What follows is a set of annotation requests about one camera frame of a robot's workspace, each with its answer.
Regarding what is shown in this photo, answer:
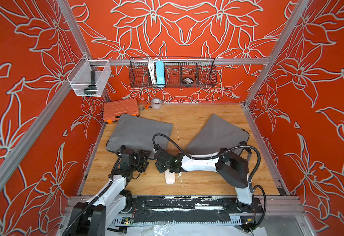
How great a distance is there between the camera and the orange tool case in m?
1.08

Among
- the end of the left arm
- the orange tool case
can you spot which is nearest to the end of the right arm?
the end of the left arm

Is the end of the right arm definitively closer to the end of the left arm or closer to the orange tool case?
the end of the left arm
